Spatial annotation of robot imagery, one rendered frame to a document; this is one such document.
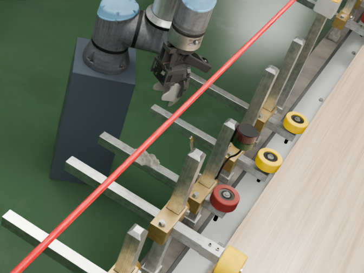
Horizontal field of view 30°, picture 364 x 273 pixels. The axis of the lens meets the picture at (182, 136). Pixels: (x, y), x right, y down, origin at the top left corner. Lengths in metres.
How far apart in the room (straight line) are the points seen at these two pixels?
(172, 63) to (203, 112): 1.88
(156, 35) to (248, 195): 0.70
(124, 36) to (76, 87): 0.29
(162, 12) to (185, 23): 0.83
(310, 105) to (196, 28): 1.28
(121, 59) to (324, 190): 1.03
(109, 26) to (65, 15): 1.53
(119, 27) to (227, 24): 1.98
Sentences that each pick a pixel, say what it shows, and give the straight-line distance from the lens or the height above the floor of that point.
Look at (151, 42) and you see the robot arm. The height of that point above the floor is 0.78.
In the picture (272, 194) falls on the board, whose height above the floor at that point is 0.90.
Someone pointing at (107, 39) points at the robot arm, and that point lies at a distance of 2.64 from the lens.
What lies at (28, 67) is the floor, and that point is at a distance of 3.65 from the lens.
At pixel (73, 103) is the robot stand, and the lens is 2.77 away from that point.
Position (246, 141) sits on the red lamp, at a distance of 1.81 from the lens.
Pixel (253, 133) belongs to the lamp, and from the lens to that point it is 1.82.
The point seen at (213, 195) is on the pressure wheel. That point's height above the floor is 0.90.
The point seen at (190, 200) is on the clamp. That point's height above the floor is 0.86.
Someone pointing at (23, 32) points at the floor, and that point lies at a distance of 3.91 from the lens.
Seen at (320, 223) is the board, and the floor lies 0.90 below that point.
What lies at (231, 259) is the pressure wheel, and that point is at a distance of 1.67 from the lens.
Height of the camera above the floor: 2.19
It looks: 39 degrees down
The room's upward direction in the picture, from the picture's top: 21 degrees clockwise
